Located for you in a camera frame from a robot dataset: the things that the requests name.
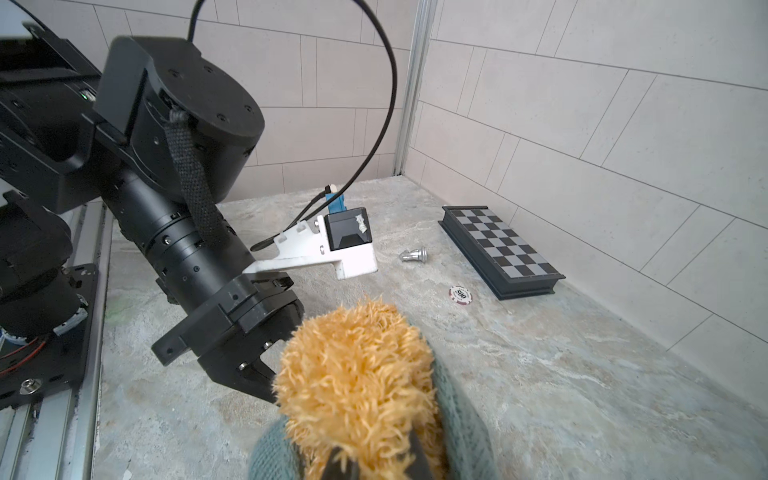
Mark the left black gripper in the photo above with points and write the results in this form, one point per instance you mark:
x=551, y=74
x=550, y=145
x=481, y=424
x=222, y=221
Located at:
x=230, y=331

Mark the small metal nut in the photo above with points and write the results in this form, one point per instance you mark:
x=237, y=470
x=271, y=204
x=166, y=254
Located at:
x=460, y=295

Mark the grey-green teddy sweater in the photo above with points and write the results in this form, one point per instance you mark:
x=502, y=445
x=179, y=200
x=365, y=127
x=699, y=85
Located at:
x=468, y=444

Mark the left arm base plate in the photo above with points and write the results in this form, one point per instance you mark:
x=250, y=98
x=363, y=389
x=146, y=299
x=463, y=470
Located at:
x=51, y=363

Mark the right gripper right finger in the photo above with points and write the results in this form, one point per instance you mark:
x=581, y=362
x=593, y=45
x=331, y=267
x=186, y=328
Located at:
x=419, y=468

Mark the aluminium mounting rail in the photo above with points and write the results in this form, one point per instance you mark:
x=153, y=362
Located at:
x=54, y=272

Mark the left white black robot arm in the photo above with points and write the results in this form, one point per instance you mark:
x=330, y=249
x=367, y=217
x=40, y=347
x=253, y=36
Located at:
x=160, y=134

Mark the folded black white chessboard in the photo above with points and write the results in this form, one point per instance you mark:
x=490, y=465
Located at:
x=507, y=263

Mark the small metal bolt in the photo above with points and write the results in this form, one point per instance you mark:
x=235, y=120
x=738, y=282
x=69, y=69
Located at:
x=419, y=255

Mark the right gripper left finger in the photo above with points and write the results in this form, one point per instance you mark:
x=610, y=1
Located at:
x=340, y=466

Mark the tan teddy bear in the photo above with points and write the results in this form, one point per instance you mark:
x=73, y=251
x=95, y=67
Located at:
x=360, y=378

